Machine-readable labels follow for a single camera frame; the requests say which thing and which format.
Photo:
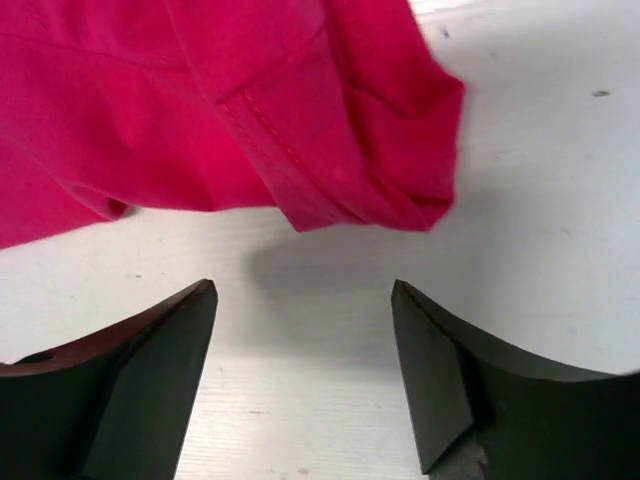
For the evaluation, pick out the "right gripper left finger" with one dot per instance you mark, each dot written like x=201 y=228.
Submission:
x=114 y=404

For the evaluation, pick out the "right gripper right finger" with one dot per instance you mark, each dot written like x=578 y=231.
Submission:
x=482 y=408

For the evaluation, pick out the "crimson red t shirt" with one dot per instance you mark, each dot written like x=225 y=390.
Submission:
x=333 y=112

